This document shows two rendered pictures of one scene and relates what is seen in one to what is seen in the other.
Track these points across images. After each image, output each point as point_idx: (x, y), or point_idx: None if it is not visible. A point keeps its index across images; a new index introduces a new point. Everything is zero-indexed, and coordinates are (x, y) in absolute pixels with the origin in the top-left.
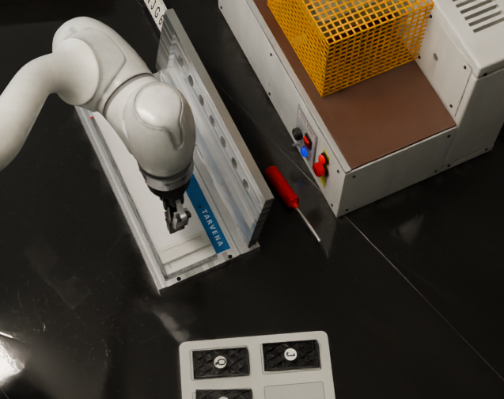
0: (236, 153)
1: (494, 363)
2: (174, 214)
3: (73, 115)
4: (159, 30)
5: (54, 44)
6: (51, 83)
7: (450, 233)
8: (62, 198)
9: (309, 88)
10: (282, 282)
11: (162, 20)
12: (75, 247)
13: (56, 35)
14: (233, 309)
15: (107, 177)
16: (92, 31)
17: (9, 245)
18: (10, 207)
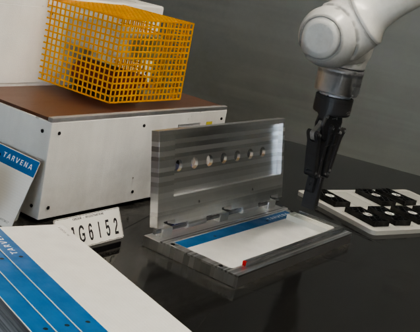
0: (250, 138)
1: None
2: (341, 132)
3: (242, 289)
4: (96, 244)
5: (351, 26)
6: None
7: None
8: (333, 286)
9: (171, 107)
10: (281, 204)
11: (91, 229)
12: (365, 276)
13: (343, 21)
14: (322, 219)
15: (290, 260)
16: (331, 1)
17: (409, 307)
18: (376, 311)
